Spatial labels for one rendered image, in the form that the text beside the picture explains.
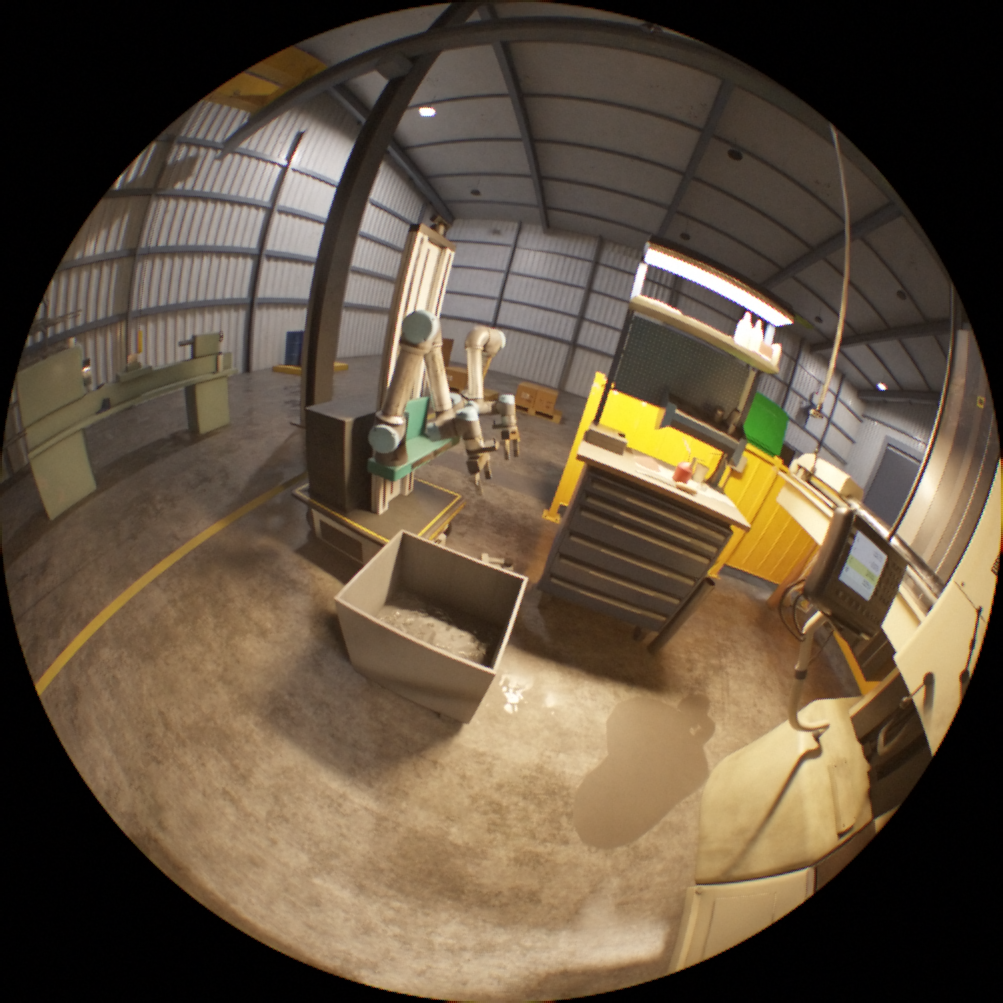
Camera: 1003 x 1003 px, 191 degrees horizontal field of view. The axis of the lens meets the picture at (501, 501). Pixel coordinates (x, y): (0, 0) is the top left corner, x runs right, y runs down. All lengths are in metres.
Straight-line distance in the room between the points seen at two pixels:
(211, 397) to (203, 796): 3.97
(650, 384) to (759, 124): 8.18
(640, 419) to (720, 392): 0.80
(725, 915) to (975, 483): 1.98
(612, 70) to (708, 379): 7.94
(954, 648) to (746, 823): 0.97
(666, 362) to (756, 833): 2.22
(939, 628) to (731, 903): 1.16
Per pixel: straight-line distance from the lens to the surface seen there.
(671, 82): 8.77
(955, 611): 1.23
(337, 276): 3.87
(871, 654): 2.00
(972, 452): 2.08
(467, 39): 4.94
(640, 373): 1.72
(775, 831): 1.52
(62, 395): 4.06
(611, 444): 1.46
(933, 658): 1.23
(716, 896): 1.73
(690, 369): 1.78
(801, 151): 9.44
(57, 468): 4.14
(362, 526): 1.61
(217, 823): 1.54
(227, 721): 1.54
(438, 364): 1.19
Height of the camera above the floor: 1.30
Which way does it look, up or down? 29 degrees down
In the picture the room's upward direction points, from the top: 15 degrees clockwise
